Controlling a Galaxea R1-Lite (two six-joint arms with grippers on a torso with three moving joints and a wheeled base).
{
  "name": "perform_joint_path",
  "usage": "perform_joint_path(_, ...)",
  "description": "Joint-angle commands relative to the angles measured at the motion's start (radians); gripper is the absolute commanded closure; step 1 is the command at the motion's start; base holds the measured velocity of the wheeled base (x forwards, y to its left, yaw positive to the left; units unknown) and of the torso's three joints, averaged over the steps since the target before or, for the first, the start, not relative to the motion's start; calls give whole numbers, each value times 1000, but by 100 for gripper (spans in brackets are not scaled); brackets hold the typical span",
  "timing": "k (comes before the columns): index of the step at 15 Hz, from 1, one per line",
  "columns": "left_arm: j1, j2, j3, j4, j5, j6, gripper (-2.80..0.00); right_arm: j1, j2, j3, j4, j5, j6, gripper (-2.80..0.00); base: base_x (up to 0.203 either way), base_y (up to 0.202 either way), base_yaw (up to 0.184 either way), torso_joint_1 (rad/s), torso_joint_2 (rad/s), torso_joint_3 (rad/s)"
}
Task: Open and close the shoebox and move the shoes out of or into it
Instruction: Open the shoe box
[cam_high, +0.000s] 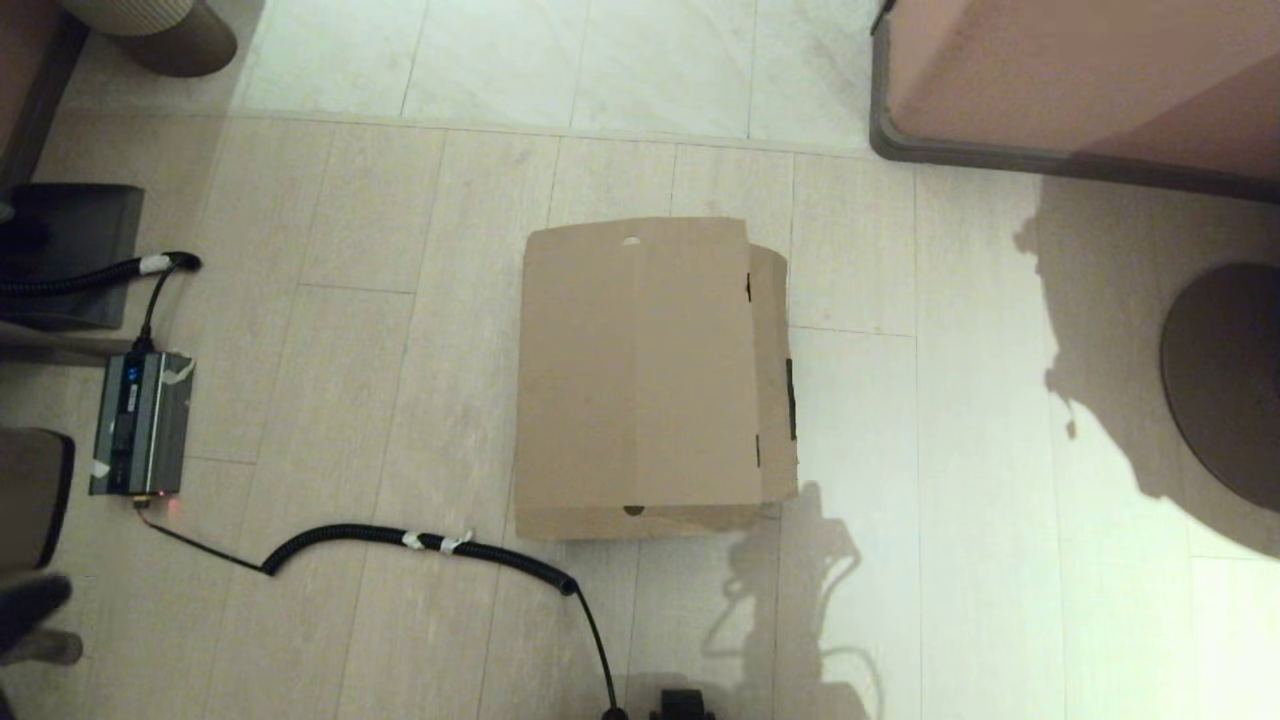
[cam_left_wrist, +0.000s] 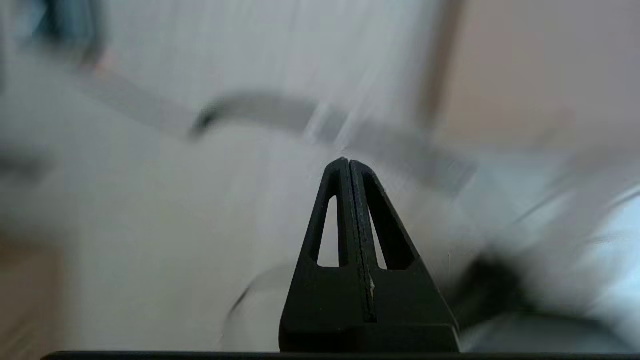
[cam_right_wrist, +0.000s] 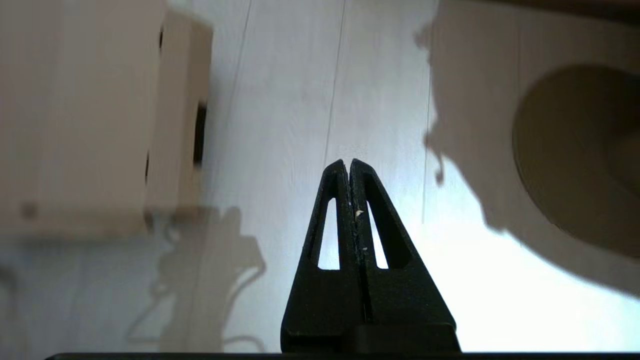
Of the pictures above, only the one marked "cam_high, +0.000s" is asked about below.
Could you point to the brown cardboard shoe box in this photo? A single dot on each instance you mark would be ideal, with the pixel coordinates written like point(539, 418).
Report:
point(640, 380)

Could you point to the grey and black robot base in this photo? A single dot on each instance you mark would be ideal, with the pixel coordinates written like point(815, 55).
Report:
point(682, 706)

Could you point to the grey power inverter box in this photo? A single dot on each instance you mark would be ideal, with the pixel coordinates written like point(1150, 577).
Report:
point(140, 420)

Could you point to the dark grey plastic bin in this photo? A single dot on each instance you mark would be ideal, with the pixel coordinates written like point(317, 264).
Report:
point(80, 225)

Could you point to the round beige ribbed basket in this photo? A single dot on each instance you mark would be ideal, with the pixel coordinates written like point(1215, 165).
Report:
point(160, 30)

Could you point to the round dark brown stand base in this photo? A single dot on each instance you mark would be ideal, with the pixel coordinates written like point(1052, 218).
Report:
point(1230, 390)

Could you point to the grey furniture leg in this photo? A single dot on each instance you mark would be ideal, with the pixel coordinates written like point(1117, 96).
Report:
point(55, 652)

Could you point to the brown wooden furniture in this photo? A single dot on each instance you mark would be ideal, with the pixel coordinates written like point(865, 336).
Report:
point(30, 70)

